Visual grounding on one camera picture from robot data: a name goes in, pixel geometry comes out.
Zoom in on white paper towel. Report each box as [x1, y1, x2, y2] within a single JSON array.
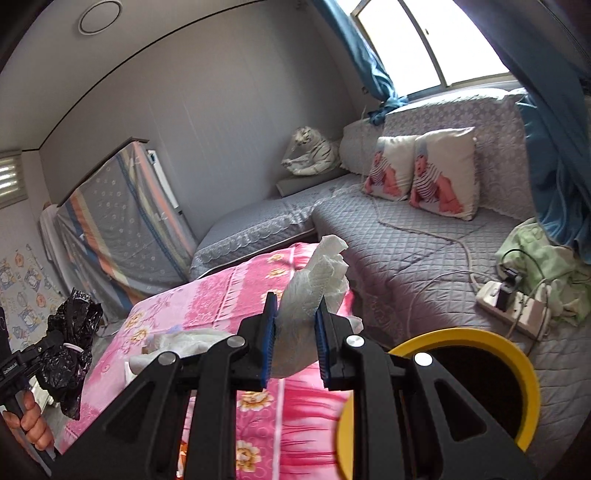
[[271, 235, 349, 379]]

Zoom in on black plastic trash bag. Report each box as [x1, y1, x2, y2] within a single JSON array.
[[36, 288, 103, 421]]

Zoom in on yellow rimmed trash bin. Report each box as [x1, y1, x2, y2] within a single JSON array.
[[335, 328, 541, 479]]

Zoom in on left hand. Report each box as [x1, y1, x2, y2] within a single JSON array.
[[2, 391, 54, 451]]

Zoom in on white tissue on table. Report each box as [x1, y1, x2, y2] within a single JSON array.
[[123, 328, 232, 385]]

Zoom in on cartoon floor mat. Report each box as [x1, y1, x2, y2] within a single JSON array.
[[1, 244, 65, 351]]

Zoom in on pink floral tablecloth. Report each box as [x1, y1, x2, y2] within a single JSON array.
[[53, 242, 349, 479]]

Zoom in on grey bolster cushion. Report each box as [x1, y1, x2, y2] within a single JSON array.
[[276, 168, 348, 197]]

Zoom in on left baby print pillow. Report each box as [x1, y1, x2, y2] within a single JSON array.
[[363, 135, 418, 201]]

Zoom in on baby print pillow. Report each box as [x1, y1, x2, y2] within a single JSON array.
[[363, 135, 418, 201], [409, 127, 480, 221]]

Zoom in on grey quilted sofa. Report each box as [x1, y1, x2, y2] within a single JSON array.
[[188, 86, 591, 476]]

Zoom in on black charger adapter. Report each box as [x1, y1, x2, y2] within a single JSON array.
[[495, 267, 523, 312]]

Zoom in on white power strip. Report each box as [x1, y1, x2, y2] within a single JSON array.
[[476, 281, 551, 340]]

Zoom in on white tiger plush toy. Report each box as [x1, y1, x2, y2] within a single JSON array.
[[280, 126, 341, 177]]

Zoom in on right baby print pillow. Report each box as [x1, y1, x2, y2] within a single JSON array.
[[409, 127, 480, 221]]

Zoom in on green blanket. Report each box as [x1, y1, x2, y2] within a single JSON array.
[[495, 218, 590, 325]]

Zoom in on left blue curtain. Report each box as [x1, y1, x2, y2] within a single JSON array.
[[312, 0, 407, 126]]

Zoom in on blue curtain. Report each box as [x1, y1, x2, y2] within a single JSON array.
[[312, 0, 407, 126], [458, 1, 590, 264]]

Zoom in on window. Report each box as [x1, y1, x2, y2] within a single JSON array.
[[339, 0, 510, 98]]

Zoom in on round ceiling light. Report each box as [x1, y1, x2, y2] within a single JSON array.
[[77, 0, 123, 36]]

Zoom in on right blue curtain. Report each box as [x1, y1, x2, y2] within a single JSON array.
[[458, 1, 590, 264]]

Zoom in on white power cord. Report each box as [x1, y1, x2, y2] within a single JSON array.
[[368, 195, 505, 333]]

